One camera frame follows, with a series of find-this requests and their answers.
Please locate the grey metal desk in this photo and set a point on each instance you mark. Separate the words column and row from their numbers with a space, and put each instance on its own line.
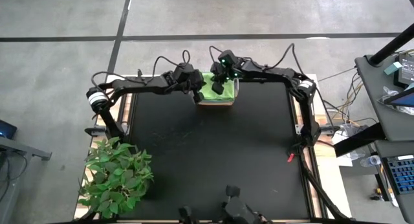
column 26, row 149

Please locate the white paper sheet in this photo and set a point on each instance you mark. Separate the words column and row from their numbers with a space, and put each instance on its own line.
column 344, row 161

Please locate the small red tag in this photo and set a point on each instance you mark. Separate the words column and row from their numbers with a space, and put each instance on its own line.
column 290, row 157

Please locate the backlit keyboard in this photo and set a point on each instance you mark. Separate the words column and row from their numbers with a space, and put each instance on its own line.
column 402, row 175

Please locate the small black yellow tool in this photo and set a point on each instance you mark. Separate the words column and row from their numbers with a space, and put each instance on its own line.
column 376, row 195

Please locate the green leafy plant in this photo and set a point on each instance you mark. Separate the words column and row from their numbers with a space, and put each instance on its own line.
column 113, row 182

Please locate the dark blue device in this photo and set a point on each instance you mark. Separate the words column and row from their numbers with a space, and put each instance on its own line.
column 6, row 130

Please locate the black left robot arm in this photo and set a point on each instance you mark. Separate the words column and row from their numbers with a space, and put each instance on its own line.
column 136, row 85

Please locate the black stand pole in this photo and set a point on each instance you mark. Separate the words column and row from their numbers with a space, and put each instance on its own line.
column 391, row 46

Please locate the clear plastic bin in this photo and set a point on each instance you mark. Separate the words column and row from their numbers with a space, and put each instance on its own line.
column 236, row 91

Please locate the dark grey workstation desk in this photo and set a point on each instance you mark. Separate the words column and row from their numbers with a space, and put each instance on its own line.
column 368, row 85

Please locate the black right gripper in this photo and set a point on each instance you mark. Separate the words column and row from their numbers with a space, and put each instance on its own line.
column 226, row 67

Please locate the clear plastic bottle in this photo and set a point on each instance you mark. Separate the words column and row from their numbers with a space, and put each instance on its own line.
column 372, row 161

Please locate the black electronic device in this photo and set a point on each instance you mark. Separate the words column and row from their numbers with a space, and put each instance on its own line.
column 406, row 72

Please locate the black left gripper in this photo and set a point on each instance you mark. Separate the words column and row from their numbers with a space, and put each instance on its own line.
column 189, row 78

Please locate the green microfiber towel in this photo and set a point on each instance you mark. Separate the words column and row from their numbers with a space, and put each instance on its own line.
column 226, row 91

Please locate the tablet with blue screen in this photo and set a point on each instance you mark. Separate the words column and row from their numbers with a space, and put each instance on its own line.
column 404, row 99

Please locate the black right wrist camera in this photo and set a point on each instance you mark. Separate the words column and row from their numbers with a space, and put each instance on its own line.
column 218, row 88

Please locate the small teal box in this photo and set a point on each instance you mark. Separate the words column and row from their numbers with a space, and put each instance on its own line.
column 393, row 68

